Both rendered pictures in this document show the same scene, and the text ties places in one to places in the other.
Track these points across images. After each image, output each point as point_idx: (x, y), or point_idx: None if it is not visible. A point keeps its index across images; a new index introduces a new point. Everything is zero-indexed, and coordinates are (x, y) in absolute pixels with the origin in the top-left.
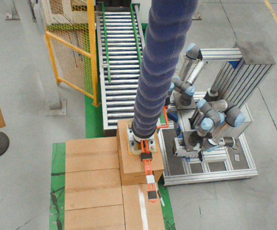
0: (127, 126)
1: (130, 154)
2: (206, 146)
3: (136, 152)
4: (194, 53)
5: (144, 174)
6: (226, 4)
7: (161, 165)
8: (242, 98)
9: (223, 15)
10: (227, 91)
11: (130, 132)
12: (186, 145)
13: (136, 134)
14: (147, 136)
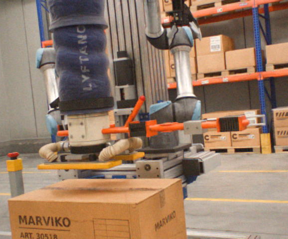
0: (48, 162)
1: (109, 163)
2: (188, 108)
3: (119, 143)
4: (52, 53)
5: (164, 209)
6: None
7: (170, 179)
8: (159, 49)
9: None
10: (141, 28)
11: (65, 160)
12: (163, 149)
13: (92, 102)
14: (111, 97)
